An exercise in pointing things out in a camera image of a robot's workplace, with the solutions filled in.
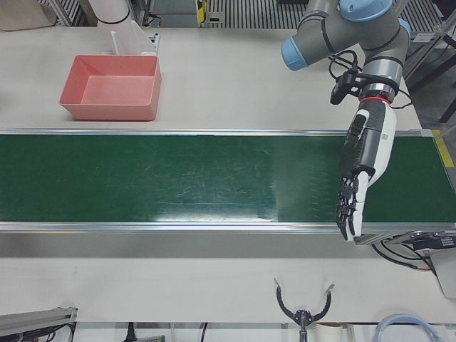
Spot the aluminium profile bar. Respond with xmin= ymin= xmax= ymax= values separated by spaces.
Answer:
xmin=0 ymin=305 xmax=79 ymax=342

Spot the white paper cup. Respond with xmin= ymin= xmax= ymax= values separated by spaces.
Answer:
xmin=312 ymin=321 xmax=345 ymax=342

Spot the aluminium cell frame post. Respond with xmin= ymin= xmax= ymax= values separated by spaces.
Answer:
xmin=401 ymin=9 xmax=456 ymax=90

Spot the robot hand white grey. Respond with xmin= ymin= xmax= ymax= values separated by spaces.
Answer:
xmin=336 ymin=98 xmax=398 ymax=243

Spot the black electronics board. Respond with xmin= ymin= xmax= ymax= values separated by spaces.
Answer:
xmin=409 ymin=230 xmax=456 ymax=251

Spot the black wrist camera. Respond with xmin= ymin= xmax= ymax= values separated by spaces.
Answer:
xmin=330 ymin=70 xmax=361 ymax=105

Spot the white cylindrical robot base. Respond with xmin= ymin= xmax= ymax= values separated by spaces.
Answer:
xmin=87 ymin=0 xmax=135 ymax=26

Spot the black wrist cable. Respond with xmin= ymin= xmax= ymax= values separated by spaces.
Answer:
xmin=327 ymin=49 xmax=414 ymax=110

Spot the green table surface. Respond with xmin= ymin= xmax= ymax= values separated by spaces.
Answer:
xmin=0 ymin=127 xmax=456 ymax=247

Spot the pink plastic box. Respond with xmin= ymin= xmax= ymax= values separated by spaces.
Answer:
xmin=58 ymin=53 xmax=163 ymax=123

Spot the yellow black strap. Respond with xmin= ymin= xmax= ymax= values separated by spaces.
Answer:
xmin=195 ymin=0 xmax=210 ymax=24

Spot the black claw grabber tool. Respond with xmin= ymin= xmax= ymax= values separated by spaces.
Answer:
xmin=274 ymin=277 xmax=336 ymax=342

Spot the light grey device housing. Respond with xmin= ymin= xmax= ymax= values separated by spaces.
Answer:
xmin=428 ymin=248 xmax=456 ymax=299

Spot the black cable bundle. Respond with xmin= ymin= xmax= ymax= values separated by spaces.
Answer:
xmin=371 ymin=237 xmax=434 ymax=272

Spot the brown cardboard sheet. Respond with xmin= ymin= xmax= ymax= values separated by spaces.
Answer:
xmin=0 ymin=0 xmax=55 ymax=33

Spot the clear plastic hose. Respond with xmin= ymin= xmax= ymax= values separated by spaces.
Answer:
xmin=371 ymin=313 xmax=441 ymax=342

